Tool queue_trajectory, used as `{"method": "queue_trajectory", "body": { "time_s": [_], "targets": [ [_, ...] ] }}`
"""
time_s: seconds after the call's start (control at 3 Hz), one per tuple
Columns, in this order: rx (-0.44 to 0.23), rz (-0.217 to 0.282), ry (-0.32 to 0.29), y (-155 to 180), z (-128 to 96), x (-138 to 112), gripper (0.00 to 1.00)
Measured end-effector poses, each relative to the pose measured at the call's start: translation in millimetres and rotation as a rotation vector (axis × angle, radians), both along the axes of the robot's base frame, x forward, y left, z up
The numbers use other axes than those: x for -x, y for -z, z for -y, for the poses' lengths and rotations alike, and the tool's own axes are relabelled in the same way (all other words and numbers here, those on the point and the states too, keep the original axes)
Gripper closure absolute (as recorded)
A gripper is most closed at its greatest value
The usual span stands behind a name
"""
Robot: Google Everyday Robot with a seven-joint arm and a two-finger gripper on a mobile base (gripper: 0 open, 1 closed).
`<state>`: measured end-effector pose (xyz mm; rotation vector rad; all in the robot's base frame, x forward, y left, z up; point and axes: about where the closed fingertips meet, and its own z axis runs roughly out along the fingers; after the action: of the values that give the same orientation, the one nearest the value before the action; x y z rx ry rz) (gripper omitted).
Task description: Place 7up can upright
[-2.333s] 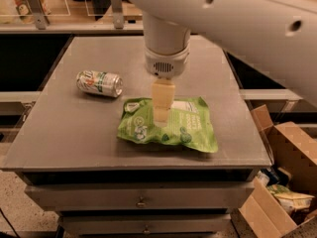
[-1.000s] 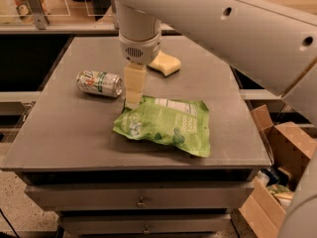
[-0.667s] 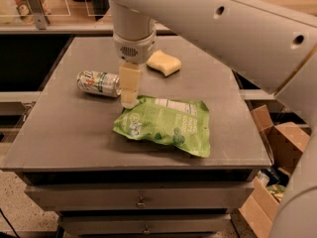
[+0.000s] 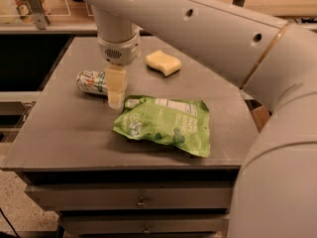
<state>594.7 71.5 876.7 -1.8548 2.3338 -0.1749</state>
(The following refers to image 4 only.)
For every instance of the drawer knob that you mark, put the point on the drawer knob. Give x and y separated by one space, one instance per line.
141 203
146 230

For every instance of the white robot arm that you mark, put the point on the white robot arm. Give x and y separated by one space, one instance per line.
275 62

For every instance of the green snack bag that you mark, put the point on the green snack bag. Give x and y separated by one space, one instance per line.
182 123

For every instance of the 7up soda can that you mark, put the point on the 7up soda can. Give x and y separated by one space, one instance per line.
91 81

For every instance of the upper drawer knob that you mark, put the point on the upper drawer knob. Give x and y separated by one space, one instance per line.
141 203

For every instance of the colourful packet behind glass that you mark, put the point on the colourful packet behind glass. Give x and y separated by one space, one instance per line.
23 0

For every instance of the lower drawer knob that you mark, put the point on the lower drawer knob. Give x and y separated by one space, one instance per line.
146 230

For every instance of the cardboard box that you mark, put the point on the cardboard box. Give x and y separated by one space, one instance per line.
259 113

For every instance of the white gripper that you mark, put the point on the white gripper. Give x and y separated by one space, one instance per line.
119 53

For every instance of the left metal bracket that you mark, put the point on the left metal bracket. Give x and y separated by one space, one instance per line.
39 14

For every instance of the yellow sponge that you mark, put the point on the yellow sponge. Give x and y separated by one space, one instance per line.
163 62

